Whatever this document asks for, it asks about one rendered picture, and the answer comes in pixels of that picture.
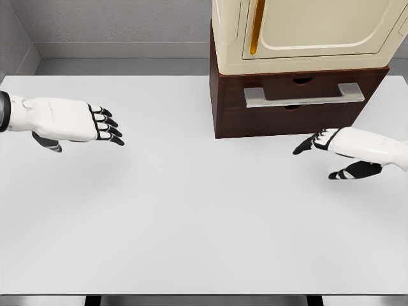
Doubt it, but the cream mini fridge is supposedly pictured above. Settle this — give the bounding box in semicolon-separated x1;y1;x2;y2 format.
211;0;408;77

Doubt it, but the plain brown drawer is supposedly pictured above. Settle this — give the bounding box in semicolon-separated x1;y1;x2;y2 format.
222;104;363;132

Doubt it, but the dark brown wooden drawer cabinet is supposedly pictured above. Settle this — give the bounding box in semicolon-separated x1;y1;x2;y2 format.
209;18;391;140

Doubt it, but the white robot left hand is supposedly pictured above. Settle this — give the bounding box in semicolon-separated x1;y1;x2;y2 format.
31;98;126;154

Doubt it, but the gold fridge door handle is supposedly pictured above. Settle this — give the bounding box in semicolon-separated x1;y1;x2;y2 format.
249;0;266;56

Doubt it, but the silver metal drawer handle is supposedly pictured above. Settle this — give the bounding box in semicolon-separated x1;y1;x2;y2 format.
243;82;365;109

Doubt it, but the brown drawer with silver handle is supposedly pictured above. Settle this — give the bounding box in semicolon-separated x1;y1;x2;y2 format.
224;76;374;109

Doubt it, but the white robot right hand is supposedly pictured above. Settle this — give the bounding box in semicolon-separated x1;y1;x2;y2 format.
292;126;391;181

